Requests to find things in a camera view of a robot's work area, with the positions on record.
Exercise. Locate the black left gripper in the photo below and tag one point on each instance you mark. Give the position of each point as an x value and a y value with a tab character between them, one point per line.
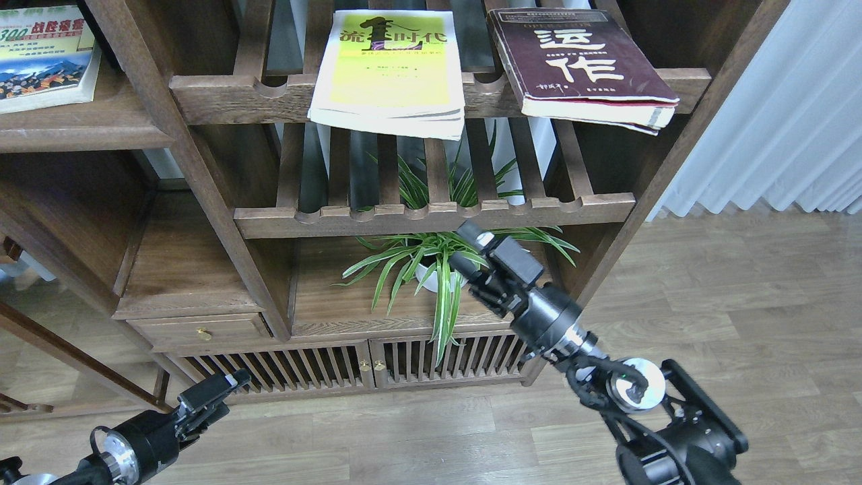
139	448

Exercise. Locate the dark wooden bookshelf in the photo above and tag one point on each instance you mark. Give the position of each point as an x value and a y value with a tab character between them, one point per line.
191	191

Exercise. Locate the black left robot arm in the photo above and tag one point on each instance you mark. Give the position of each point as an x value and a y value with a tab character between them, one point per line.
90	469

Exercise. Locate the white pleated curtain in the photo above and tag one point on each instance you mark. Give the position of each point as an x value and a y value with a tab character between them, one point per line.
789	134

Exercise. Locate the small colourful paperback book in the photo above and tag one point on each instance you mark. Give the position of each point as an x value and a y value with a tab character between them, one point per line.
49	57

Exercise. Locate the maroon hardcover book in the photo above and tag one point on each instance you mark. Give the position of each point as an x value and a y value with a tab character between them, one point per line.
579	65

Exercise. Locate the yellow green paperback book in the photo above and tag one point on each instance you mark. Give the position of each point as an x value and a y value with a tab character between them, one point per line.
394	72

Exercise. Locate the white plant pot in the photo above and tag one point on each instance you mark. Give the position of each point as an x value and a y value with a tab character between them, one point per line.
426	274

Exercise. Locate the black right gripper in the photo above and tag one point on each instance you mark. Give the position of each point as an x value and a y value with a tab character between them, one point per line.
545	319

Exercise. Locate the green spider plant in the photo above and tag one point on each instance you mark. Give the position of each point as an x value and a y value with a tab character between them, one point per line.
407	250

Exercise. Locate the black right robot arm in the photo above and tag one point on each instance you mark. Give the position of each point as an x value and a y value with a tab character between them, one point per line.
667	429

